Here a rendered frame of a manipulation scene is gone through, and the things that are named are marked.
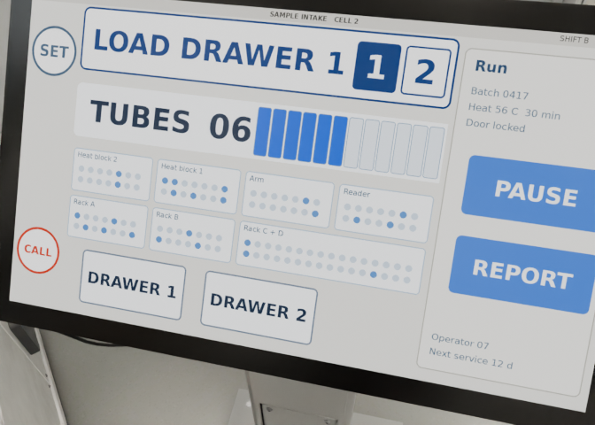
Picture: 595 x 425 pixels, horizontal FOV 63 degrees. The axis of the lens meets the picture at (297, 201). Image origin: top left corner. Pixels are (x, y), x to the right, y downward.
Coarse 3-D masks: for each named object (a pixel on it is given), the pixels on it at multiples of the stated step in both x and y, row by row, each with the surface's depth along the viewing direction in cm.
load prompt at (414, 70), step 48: (96, 48) 40; (144, 48) 39; (192, 48) 38; (240, 48) 38; (288, 48) 37; (336, 48) 36; (384, 48) 36; (432, 48) 35; (336, 96) 37; (384, 96) 36; (432, 96) 36
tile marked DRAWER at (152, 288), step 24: (96, 264) 41; (120, 264) 41; (144, 264) 40; (168, 264) 40; (96, 288) 41; (120, 288) 41; (144, 288) 40; (168, 288) 40; (144, 312) 40; (168, 312) 40
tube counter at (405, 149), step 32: (224, 128) 38; (256, 128) 38; (288, 128) 37; (320, 128) 37; (352, 128) 37; (384, 128) 36; (416, 128) 36; (288, 160) 38; (320, 160) 37; (352, 160) 37; (384, 160) 36; (416, 160) 36
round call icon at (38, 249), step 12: (24, 228) 42; (36, 228) 42; (48, 228) 41; (24, 240) 42; (36, 240) 42; (48, 240) 42; (60, 240) 41; (24, 252) 42; (36, 252) 42; (48, 252) 42; (60, 252) 41; (24, 264) 42; (36, 264) 42; (48, 264) 42; (48, 276) 42
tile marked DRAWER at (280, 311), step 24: (216, 288) 39; (240, 288) 39; (264, 288) 39; (288, 288) 38; (312, 288) 38; (216, 312) 39; (240, 312) 39; (264, 312) 39; (288, 312) 38; (312, 312) 38; (264, 336) 39; (288, 336) 39; (312, 336) 38
